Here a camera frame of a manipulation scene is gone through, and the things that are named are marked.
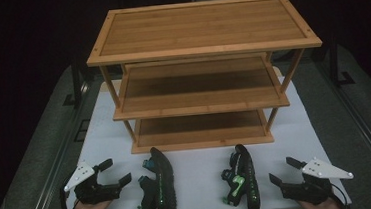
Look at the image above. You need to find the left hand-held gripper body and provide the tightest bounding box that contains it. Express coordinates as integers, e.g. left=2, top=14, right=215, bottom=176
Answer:
left=61, top=158, right=123, bottom=207

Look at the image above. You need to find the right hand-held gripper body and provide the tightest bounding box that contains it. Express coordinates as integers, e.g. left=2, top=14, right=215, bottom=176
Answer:
left=277, top=154, right=357, bottom=208

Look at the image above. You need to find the black sandal with green strap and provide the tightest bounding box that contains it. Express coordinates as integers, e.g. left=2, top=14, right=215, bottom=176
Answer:
left=132, top=145, right=178, bottom=209
left=218, top=142, right=262, bottom=209

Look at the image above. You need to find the three-tier wooden shelf rack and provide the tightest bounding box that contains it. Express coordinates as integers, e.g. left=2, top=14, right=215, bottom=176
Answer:
left=82, top=0, right=331, bottom=159

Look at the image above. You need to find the person's right hand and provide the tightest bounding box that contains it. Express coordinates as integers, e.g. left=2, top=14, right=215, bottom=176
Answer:
left=297, top=195, right=344, bottom=209

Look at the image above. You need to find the black metal stand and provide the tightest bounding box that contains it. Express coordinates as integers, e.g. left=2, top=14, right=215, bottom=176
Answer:
left=326, top=37, right=357, bottom=89
left=58, top=55, right=90, bottom=110

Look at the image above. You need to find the grey metal table rail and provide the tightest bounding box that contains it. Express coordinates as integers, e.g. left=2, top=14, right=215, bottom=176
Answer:
left=11, top=81, right=102, bottom=209
left=315, top=57, right=371, bottom=195

